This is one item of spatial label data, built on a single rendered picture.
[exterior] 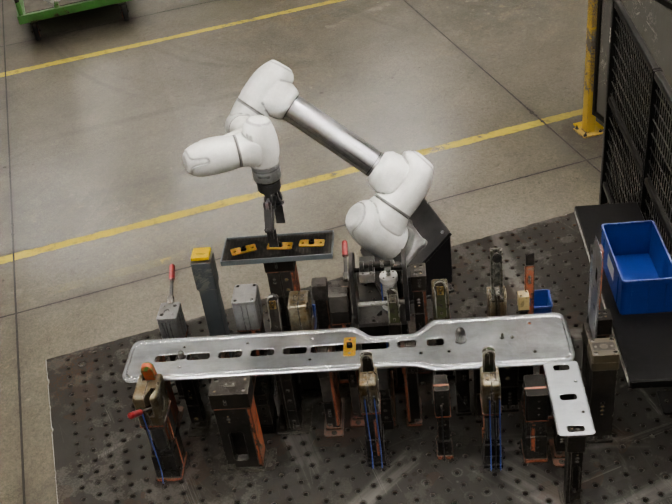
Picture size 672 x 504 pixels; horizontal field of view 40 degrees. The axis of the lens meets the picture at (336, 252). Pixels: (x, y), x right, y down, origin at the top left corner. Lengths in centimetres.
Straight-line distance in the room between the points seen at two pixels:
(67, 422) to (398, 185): 141
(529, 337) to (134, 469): 131
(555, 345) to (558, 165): 290
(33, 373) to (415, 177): 225
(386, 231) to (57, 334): 214
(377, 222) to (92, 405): 118
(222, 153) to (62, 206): 325
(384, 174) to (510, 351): 87
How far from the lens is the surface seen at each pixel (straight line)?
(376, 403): 275
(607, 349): 278
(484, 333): 291
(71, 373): 354
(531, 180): 553
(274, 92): 337
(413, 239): 346
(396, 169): 336
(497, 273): 292
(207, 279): 315
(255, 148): 283
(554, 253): 374
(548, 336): 290
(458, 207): 530
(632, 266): 314
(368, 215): 333
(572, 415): 267
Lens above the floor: 290
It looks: 35 degrees down
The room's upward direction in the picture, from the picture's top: 8 degrees counter-clockwise
